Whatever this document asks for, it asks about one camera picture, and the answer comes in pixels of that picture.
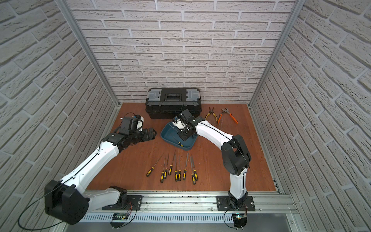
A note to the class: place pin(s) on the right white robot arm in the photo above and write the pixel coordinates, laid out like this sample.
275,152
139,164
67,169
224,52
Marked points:
235,154

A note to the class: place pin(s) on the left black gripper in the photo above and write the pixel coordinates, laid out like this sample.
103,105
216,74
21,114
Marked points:
143,135

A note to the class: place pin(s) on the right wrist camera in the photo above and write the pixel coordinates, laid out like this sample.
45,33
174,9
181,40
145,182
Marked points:
177,122

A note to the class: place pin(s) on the file tool one leftmost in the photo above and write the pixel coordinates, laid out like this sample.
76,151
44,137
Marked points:
150,171

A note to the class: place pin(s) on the left aluminium corner post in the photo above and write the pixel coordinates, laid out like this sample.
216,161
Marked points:
67,13

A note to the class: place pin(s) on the file tool seven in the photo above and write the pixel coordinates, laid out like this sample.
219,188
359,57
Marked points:
185,168

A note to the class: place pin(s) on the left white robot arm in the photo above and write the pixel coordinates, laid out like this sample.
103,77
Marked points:
67,199

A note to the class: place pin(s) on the right aluminium corner post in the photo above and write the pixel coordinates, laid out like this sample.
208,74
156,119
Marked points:
297,7

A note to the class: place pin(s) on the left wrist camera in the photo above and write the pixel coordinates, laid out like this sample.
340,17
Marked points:
131,125

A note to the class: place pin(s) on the file tool four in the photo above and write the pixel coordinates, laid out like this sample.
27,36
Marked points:
172,164

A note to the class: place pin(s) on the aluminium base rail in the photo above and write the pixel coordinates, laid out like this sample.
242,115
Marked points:
206,202

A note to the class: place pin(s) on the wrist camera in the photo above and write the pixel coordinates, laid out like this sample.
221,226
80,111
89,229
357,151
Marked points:
177,122
131,125

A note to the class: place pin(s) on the right controller board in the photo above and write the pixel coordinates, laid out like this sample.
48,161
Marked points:
239,220

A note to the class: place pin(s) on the teal plastic storage bin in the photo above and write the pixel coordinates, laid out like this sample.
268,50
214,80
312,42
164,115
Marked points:
170,135

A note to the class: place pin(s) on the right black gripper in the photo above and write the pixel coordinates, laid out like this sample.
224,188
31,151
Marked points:
184,137

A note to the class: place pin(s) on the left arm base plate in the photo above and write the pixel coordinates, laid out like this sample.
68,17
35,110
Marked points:
127,202

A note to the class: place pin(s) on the file tool two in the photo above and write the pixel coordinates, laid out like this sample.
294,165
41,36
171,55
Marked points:
163,173

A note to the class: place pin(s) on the controller board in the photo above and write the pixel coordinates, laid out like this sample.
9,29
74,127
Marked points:
239,220
119,220

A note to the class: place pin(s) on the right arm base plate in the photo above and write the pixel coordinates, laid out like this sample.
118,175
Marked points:
246,203

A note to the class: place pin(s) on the aluminium corner post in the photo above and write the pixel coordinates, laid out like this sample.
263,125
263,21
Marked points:
67,13
297,7

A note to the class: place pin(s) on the left controller board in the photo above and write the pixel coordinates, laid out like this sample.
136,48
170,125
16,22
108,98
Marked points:
119,220

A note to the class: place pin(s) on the black plastic toolbox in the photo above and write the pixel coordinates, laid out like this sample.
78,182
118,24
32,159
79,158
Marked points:
166,103

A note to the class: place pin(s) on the file tool five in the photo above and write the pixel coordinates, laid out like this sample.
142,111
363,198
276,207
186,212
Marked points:
176,171

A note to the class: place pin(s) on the file tool nine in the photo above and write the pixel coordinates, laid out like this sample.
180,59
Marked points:
194,170

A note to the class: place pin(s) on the yellow handled pliers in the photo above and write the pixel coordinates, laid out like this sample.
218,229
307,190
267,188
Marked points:
211,113

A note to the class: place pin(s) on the file tool three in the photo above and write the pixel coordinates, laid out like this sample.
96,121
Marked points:
166,167

